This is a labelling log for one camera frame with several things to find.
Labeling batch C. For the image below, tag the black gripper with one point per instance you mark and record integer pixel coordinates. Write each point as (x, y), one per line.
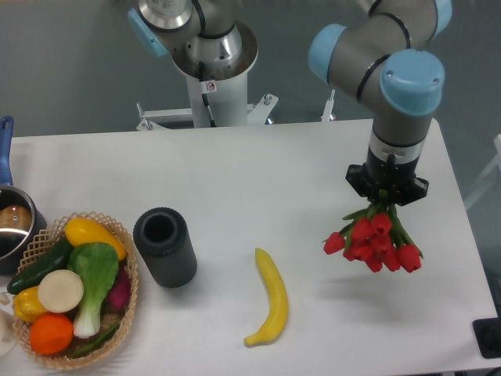
(384, 180)

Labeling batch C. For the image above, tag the purple red vegetable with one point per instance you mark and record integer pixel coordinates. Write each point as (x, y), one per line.
(120, 293)

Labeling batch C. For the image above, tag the red tulip bouquet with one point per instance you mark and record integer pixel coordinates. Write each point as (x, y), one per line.
(375, 235)

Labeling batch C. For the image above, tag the green bean pod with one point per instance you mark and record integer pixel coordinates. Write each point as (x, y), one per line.
(96, 343)

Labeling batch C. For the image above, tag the dark green cucumber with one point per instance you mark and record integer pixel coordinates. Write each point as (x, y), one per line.
(54, 259)

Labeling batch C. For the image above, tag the dark grey ribbed vase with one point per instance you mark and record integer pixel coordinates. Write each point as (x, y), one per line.
(162, 238)

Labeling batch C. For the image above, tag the yellow squash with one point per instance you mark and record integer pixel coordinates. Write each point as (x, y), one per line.
(81, 231)

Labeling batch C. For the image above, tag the woven wicker basket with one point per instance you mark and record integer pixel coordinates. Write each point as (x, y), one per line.
(114, 322)

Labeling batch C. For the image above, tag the yellow bell pepper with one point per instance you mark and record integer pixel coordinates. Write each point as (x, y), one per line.
(26, 305)

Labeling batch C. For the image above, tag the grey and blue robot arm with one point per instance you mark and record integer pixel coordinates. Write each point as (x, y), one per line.
(382, 64)

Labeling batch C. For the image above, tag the dark pot with blue handle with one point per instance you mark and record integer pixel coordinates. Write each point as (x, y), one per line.
(20, 218)

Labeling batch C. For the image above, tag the green bok choy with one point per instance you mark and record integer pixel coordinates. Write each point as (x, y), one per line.
(97, 265)

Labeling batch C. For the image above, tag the cream round radish slice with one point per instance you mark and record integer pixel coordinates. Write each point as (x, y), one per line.
(60, 291)

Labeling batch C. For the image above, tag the black device at table edge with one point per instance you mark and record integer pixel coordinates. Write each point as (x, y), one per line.
(487, 334)

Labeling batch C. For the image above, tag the orange fruit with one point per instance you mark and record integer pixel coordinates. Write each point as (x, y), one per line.
(51, 333)

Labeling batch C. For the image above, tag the yellow banana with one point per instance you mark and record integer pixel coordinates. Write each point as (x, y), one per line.
(278, 315)

